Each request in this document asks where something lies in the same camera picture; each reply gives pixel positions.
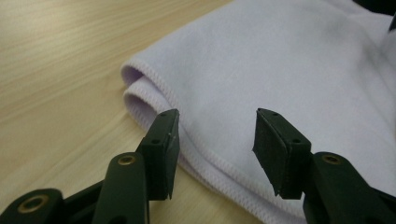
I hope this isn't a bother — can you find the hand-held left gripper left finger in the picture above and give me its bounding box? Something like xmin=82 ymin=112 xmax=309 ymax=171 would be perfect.
xmin=91 ymin=108 xmax=181 ymax=224

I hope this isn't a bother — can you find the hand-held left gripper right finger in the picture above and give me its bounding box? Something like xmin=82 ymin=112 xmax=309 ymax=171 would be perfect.
xmin=252 ymin=107 xmax=396 ymax=224

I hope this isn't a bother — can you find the lavender patterned towel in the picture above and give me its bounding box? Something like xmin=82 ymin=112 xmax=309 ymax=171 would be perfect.
xmin=120 ymin=0 xmax=396 ymax=224

